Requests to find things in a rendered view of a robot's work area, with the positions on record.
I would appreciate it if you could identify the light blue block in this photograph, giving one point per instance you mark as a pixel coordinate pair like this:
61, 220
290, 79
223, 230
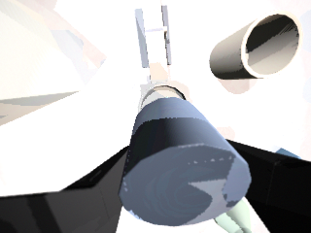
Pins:
285, 152

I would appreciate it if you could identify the white bottle with blue cap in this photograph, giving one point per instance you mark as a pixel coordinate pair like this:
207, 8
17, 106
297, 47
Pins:
236, 220

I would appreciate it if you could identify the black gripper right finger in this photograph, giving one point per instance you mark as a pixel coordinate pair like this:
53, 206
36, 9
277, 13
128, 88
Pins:
280, 189

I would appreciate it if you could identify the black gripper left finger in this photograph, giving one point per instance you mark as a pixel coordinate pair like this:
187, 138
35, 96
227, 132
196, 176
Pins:
90, 204

